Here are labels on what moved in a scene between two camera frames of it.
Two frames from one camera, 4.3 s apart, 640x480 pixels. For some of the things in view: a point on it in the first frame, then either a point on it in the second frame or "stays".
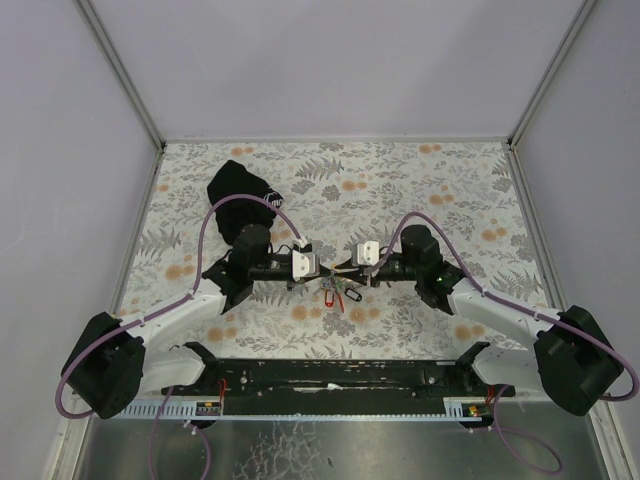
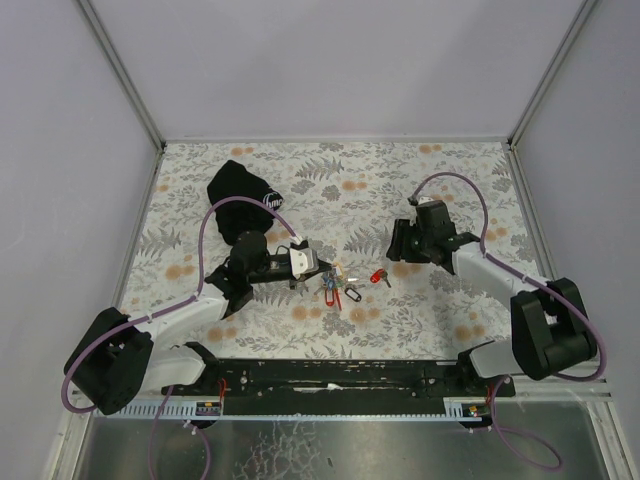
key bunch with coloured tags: (336, 284) stays
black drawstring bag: (235, 179) stays
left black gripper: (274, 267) stays
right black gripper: (366, 272) -> (400, 242)
